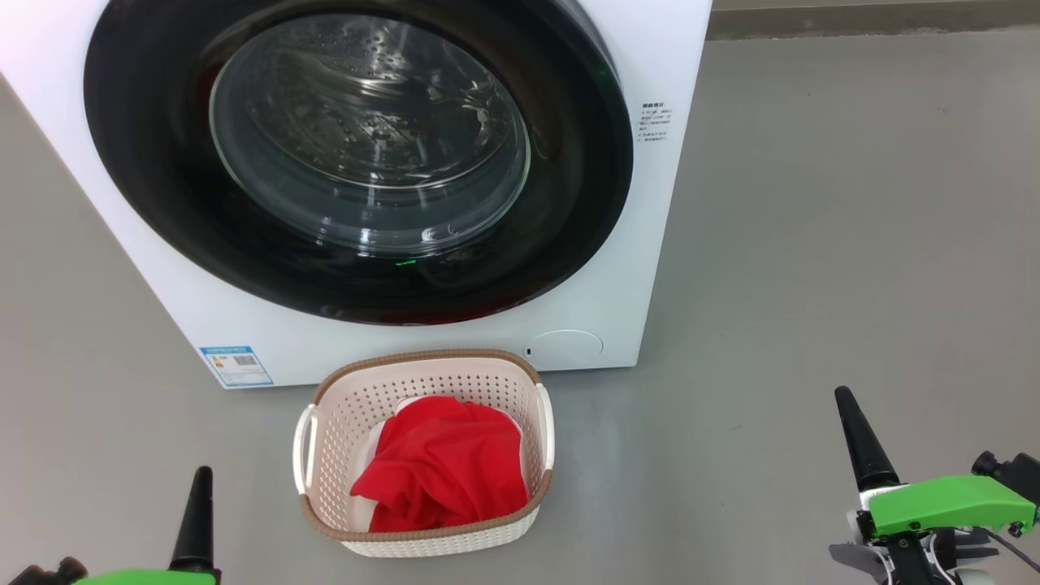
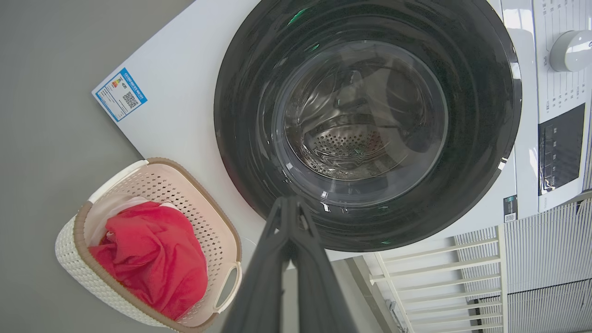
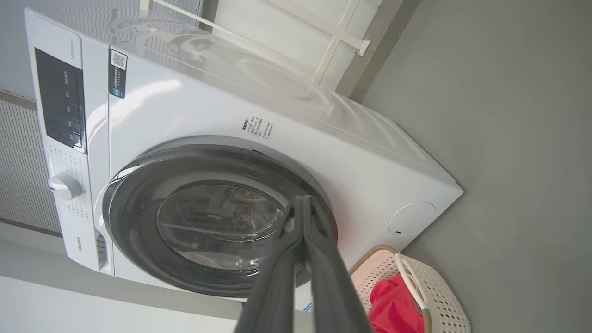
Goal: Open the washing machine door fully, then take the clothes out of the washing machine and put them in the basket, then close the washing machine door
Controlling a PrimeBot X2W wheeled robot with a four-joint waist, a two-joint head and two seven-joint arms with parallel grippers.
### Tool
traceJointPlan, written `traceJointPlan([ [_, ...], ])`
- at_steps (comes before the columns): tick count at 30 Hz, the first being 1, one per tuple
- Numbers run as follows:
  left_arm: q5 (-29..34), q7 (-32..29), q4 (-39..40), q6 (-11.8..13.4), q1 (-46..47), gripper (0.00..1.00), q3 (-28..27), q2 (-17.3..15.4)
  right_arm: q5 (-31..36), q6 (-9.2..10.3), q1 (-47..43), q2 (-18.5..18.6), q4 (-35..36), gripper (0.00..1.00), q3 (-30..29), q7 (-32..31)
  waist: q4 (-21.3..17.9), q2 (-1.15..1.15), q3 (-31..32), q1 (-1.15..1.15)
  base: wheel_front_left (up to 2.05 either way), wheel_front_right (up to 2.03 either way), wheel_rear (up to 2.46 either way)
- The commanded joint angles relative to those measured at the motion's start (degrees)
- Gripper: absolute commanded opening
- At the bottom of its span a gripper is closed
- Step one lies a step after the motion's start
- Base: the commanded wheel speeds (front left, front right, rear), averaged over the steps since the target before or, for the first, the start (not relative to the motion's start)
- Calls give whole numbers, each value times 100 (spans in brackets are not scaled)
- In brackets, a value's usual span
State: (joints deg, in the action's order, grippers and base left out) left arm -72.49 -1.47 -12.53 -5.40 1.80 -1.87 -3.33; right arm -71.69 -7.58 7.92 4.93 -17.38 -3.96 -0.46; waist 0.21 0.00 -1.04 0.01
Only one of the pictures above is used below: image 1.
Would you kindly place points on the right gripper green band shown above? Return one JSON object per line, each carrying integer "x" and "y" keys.
{"x": 942, "y": 504}

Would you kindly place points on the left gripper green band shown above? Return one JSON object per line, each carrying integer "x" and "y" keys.
{"x": 146, "y": 578}

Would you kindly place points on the plain red garment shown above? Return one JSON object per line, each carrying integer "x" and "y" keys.
{"x": 447, "y": 463}

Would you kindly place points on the transparent washer door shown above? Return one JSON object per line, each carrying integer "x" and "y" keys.
{"x": 162, "y": 203}

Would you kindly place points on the cream laundry basket brown rim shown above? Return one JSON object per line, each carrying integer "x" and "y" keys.
{"x": 341, "y": 422}

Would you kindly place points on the white front-load washing machine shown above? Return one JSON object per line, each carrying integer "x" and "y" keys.
{"x": 585, "y": 284}

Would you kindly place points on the white warning text label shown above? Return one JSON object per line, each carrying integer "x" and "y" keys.
{"x": 655, "y": 122}

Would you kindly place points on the stainless steel washing machine drum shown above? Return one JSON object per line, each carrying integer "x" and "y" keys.
{"x": 366, "y": 106}

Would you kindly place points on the blue energy label sticker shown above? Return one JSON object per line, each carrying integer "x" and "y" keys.
{"x": 236, "y": 367}

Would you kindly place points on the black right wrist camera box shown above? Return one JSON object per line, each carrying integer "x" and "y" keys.
{"x": 1011, "y": 475}

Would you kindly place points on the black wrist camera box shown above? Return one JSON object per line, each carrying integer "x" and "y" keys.
{"x": 1011, "y": 475}
{"x": 45, "y": 573}

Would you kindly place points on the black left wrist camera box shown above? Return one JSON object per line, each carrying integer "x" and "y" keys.
{"x": 45, "y": 573}

